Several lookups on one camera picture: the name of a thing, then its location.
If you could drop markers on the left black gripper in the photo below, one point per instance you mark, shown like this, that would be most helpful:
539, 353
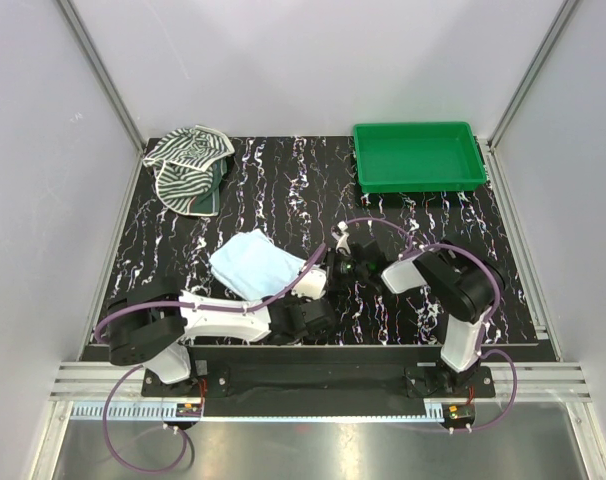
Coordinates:
288, 297

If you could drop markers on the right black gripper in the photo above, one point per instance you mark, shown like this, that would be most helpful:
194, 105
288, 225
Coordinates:
334, 285

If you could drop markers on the light blue towel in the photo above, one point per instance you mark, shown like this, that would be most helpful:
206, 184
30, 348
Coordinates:
252, 267

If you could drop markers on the green white striped towel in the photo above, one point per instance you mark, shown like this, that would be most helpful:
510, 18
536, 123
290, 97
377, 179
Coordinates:
189, 165

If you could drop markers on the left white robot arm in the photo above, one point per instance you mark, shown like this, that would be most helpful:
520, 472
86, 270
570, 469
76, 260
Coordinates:
147, 326

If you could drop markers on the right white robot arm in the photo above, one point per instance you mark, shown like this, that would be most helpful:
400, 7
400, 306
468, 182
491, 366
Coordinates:
468, 288

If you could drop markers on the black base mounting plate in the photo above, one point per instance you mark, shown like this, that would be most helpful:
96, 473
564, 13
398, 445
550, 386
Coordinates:
229, 370

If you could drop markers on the black marble pattern mat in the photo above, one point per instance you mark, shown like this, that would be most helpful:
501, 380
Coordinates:
295, 190

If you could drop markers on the green plastic tray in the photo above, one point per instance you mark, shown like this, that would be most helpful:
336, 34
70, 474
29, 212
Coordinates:
417, 157

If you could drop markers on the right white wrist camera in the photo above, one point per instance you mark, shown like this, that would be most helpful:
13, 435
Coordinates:
342, 238

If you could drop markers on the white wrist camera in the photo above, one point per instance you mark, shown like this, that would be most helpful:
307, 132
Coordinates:
342, 238
312, 285

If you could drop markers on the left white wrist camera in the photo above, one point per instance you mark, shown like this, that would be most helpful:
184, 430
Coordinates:
312, 285

